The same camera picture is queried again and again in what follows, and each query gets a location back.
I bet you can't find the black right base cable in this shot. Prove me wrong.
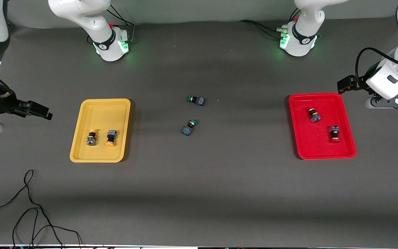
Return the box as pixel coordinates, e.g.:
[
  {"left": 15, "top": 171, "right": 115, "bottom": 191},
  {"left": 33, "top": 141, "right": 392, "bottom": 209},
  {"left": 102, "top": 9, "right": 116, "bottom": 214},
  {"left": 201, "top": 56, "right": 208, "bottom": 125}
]
[{"left": 107, "top": 5, "right": 135, "bottom": 44}]

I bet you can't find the thin black loose cable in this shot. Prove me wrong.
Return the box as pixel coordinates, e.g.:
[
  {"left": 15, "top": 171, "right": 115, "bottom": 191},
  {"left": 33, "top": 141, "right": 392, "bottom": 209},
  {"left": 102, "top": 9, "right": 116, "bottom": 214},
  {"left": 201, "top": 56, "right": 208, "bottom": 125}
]
[{"left": 0, "top": 169, "right": 82, "bottom": 248}]

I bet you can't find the red plastic tray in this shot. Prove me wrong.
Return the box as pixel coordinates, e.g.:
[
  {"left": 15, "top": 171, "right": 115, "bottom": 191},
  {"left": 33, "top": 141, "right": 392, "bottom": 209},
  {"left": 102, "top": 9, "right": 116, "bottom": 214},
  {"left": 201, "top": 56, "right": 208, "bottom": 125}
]
[{"left": 288, "top": 93, "right": 357, "bottom": 160}]

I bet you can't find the black left base cable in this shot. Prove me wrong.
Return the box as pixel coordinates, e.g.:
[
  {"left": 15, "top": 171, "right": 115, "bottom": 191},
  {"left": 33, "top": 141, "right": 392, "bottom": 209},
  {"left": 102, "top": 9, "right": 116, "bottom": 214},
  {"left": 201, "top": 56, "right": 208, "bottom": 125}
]
[{"left": 239, "top": 19, "right": 287, "bottom": 39}]

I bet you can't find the black base cable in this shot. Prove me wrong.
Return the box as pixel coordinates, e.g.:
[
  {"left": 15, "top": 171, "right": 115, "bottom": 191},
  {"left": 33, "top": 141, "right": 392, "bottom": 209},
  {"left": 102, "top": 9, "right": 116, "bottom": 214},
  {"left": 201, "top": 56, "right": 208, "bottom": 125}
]
[
  {"left": 107, "top": 5, "right": 135, "bottom": 44},
  {"left": 239, "top": 19, "right": 287, "bottom": 39}
]

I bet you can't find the dark grey table cloth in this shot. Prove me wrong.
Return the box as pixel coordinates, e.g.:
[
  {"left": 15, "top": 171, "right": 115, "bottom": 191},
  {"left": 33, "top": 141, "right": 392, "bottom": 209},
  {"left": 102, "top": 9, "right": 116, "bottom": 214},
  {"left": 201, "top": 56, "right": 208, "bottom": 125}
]
[{"left": 0, "top": 17, "right": 398, "bottom": 247}]

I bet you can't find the yellow plastic tray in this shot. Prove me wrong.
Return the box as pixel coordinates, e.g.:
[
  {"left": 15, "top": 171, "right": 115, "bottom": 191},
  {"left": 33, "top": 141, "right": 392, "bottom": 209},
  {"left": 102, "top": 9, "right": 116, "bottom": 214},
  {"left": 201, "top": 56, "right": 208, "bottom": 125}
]
[{"left": 69, "top": 99, "right": 131, "bottom": 163}]

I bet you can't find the yellow push button switch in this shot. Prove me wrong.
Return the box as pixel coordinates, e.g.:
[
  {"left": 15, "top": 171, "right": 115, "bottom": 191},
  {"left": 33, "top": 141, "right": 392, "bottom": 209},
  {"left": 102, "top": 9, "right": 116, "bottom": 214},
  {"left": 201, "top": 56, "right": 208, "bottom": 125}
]
[
  {"left": 86, "top": 129, "right": 98, "bottom": 146},
  {"left": 105, "top": 130, "right": 118, "bottom": 147}
]

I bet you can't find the green push button switch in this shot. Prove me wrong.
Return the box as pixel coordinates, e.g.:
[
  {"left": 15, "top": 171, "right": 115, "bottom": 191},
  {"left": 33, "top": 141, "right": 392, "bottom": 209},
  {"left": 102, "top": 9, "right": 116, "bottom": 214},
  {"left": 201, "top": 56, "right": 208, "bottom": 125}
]
[
  {"left": 188, "top": 95, "right": 205, "bottom": 107},
  {"left": 181, "top": 119, "right": 198, "bottom": 136}
]

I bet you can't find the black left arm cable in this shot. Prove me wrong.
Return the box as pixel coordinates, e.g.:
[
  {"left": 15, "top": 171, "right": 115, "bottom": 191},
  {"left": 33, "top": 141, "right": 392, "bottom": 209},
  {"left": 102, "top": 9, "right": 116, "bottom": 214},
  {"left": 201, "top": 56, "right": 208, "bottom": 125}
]
[{"left": 355, "top": 47, "right": 398, "bottom": 91}]

